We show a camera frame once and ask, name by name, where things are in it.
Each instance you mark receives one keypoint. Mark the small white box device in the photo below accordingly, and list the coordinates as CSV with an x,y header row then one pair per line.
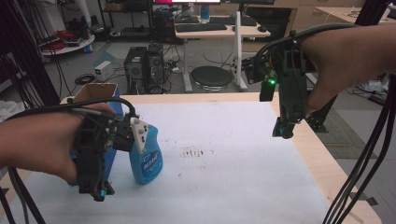
x,y
103,71

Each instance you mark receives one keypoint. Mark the dark floor mat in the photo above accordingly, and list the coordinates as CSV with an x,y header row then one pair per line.
x,y
345,137

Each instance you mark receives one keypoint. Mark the black computer tower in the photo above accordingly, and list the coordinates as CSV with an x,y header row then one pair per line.
x,y
135,70
157,67

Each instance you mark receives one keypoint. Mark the light wooden desk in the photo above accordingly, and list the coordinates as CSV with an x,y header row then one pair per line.
x,y
342,14

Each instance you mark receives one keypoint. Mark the white cloth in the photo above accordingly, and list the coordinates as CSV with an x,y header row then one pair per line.
x,y
9,109

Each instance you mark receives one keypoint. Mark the blue cardboard box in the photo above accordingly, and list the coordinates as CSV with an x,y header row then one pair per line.
x,y
96,91

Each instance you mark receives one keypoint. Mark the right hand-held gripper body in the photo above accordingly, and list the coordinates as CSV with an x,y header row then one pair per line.
x,y
291,81

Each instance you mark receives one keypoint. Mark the black metal shelf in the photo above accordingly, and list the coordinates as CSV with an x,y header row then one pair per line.
x,y
124,31

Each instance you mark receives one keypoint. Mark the person's right hand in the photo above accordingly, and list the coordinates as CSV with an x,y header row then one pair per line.
x,y
342,59

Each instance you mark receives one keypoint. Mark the black tape strip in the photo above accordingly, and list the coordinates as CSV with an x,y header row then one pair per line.
x,y
364,199

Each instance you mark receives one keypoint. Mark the black keyboard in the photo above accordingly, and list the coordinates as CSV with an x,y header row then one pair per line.
x,y
232,20
200,27

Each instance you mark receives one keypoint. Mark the white office desk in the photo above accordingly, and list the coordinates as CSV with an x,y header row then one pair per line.
x,y
239,31

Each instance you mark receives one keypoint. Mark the white table mat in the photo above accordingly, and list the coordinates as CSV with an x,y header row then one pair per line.
x,y
233,174

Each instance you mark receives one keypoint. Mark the black computer mouse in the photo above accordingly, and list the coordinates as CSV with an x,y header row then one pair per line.
x,y
262,28

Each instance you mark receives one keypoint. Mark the blue spray bottle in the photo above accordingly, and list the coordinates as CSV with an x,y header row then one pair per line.
x,y
148,161

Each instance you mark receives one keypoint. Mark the small blue bottle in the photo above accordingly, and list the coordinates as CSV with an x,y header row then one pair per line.
x,y
205,12

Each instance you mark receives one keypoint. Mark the person's left hand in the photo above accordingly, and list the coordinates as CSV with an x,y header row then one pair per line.
x,y
40,143

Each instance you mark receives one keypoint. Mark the round white table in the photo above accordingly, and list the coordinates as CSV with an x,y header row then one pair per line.
x,y
79,45

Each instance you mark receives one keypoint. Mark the round black stool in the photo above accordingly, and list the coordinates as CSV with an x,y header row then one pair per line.
x,y
211,77

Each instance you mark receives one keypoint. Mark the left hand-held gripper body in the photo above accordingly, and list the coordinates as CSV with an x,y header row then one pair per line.
x,y
90,140

